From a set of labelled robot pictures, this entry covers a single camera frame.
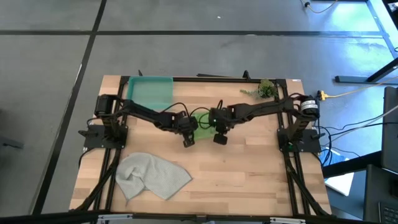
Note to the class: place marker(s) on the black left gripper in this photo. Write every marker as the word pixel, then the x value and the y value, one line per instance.
pixel 188 124

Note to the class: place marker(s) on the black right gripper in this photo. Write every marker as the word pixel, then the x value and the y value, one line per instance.
pixel 220 119

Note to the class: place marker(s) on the green microfiber towel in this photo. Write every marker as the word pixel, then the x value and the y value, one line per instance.
pixel 203 133

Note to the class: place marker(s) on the pale grey waffle towel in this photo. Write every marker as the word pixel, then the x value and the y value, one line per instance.
pixel 152 177

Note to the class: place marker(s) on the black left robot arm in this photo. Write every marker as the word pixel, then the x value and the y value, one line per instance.
pixel 143 110

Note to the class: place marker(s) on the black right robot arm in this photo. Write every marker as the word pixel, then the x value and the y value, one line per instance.
pixel 264 107

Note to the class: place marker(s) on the teal plastic basket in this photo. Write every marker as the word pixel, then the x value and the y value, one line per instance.
pixel 152 91

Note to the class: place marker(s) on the small potted succulent plant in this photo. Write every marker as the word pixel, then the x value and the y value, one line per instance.
pixel 265 88

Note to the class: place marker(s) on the blue floor item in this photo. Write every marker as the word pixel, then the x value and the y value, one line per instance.
pixel 337 157

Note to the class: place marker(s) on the black desk edge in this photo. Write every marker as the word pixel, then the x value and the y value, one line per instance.
pixel 348 165

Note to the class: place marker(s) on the white paper sheet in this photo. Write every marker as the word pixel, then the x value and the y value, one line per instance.
pixel 340 183

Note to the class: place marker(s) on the black desk leg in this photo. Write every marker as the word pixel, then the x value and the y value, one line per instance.
pixel 351 79

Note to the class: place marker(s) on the black crossbar with silver brackets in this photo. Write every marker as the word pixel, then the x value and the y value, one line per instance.
pixel 62 219

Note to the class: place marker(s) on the black monitor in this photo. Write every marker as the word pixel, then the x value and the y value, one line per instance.
pixel 390 130

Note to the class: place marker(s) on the black laptop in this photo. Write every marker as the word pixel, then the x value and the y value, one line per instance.
pixel 379 193

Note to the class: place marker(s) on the black floor stand foot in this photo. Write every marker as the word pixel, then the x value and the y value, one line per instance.
pixel 11 143

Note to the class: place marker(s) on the black aluminium table frame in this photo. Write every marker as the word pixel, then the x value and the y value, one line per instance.
pixel 202 79

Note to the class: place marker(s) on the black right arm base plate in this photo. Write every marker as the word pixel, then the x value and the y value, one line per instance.
pixel 308 143

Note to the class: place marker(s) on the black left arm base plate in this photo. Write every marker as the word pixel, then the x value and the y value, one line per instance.
pixel 93 140

